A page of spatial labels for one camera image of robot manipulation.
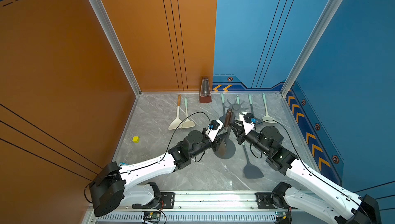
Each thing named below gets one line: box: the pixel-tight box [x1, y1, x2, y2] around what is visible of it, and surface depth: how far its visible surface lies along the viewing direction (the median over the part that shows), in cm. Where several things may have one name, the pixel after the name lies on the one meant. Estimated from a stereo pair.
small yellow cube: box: [132, 136, 141, 143], surface depth 95 cm
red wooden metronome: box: [199, 77, 212, 104], surface depth 111 cm
